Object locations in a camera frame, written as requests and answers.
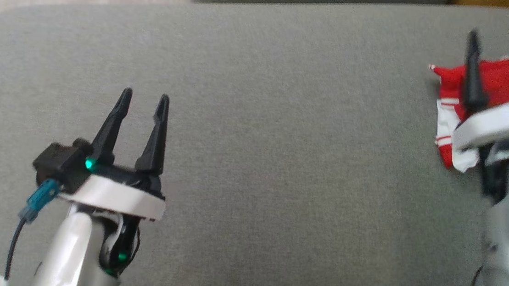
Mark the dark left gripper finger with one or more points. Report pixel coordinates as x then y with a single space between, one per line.
110 135
156 148

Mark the red jersey striped white trim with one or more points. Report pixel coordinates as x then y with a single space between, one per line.
499 79

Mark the large grey sofa seat cushion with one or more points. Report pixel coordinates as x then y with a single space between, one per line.
280 163

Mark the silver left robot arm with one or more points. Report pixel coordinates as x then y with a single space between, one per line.
70 251

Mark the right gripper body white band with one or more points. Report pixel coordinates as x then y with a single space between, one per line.
500 123

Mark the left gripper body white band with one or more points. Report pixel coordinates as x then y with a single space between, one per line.
121 193

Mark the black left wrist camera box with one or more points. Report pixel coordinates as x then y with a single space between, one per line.
57 162

